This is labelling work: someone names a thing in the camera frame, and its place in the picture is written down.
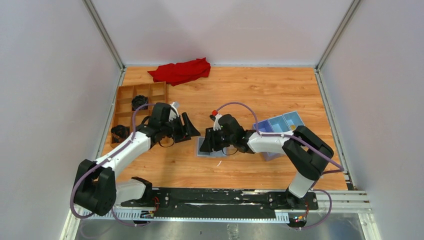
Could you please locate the black round part lower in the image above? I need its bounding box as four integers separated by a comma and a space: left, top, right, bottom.
110, 124, 130, 143

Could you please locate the blue plastic box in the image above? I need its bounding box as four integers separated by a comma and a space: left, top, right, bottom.
252, 111, 305, 162

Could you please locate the brown compartment tray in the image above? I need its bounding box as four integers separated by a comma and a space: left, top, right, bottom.
109, 82, 168, 148

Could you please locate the black round part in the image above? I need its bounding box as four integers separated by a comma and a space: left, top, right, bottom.
131, 95, 149, 111
110, 124, 130, 143

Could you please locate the black round part upper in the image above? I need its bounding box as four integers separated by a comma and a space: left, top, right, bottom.
131, 95, 149, 111

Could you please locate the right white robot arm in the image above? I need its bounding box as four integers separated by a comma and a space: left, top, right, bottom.
199, 111, 338, 209

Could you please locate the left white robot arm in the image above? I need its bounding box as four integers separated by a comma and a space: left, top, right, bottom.
69, 102, 200, 219

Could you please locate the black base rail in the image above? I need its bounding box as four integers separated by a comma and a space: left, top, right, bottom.
120, 187, 319, 220

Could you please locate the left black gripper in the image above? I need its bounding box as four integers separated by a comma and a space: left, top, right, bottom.
161, 112, 200, 143

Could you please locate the aluminium frame rail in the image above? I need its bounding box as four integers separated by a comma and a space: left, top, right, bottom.
76, 187, 381, 240

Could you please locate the red cloth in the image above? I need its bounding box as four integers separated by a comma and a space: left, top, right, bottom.
148, 57, 211, 86

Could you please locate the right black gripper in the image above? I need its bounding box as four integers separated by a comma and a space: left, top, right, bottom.
200, 126, 236, 153

